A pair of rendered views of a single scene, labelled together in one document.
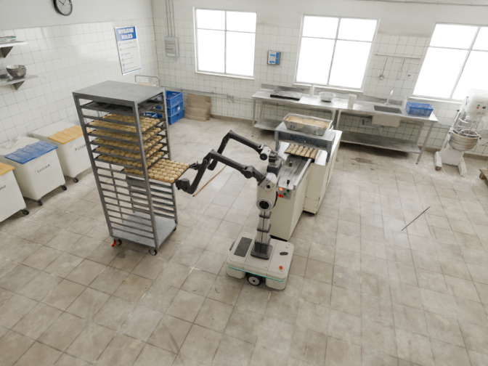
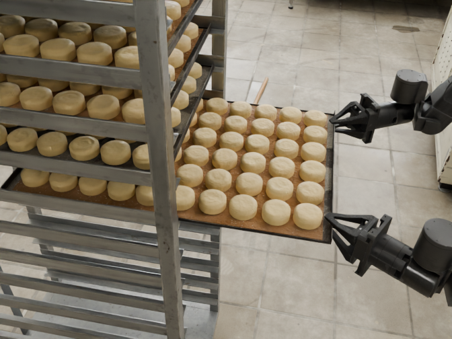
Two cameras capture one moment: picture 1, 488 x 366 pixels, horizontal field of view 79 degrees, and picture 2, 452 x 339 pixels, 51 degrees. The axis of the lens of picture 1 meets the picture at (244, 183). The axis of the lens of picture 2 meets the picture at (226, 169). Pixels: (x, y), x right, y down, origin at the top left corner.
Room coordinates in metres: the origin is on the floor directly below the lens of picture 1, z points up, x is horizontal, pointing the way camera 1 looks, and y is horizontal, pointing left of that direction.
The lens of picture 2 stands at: (1.89, 0.92, 1.65)
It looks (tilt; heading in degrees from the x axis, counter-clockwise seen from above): 40 degrees down; 353
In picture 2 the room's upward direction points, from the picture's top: 2 degrees clockwise
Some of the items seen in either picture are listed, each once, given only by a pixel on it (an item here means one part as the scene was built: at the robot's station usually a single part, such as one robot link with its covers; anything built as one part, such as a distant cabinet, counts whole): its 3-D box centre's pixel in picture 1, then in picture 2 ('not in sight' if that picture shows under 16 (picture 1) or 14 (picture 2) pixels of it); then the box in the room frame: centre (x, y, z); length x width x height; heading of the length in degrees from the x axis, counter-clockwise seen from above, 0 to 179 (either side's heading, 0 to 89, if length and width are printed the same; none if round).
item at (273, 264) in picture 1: (260, 252); not in sight; (2.34, -0.22, 0.24); 0.68 x 0.53 x 0.41; 74
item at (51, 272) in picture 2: (152, 213); (129, 284); (2.94, 1.13, 0.24); 0.64 x 0.03 x 0.03; 74
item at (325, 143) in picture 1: (303, 142); not in sight; (3.57, -0.75, 1.01); 0.72 x 0.33 x 0.34; 67
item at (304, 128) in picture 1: (306, 125); not in sight; (3.57, -0.75, 1.25); 0.56 x 0.29 x 0.14; 67
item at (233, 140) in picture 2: not in sight; (231, 141); (2.68, 0.82, 1.05); 0.05 x 0.05 x 0.02
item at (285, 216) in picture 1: (287, 198); not in sight; (3.10, -0.56, 0.45); 0.70 x 0.34 x 0.90; 157
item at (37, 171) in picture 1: (31, 171); not in sight; (3.56, 3.00, 0.38); 0.64 x 0.54 x 0.77; 72
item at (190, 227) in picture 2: (149, 189); (116, 213); (2.94, 1.13, 0.60); 0.64 x 0.03 x 0.03; 74
